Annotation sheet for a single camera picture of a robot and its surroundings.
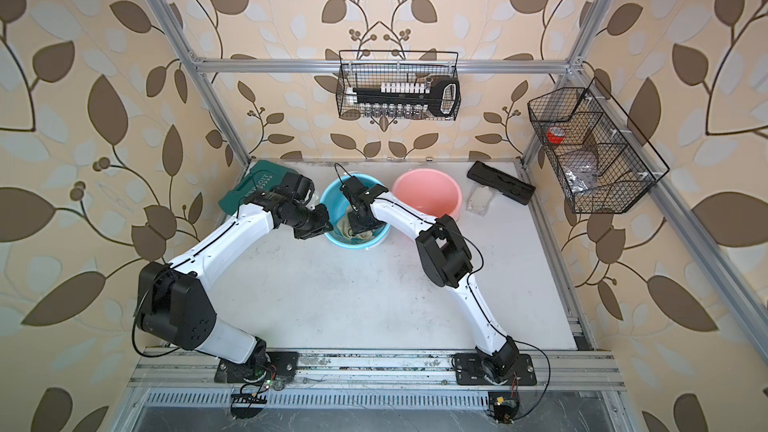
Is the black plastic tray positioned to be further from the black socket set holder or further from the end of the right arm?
the end of the right arm

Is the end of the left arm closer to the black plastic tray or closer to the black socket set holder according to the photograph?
the black socket set holder

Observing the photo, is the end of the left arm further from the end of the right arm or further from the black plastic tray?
the black plastic tray

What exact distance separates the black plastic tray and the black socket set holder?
1.14 feet

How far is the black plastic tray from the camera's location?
1.10 meters

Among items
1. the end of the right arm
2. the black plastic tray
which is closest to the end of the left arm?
the end of the right arm

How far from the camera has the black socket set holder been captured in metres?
0.82

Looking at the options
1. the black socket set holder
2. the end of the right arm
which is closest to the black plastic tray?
the black socket set holder
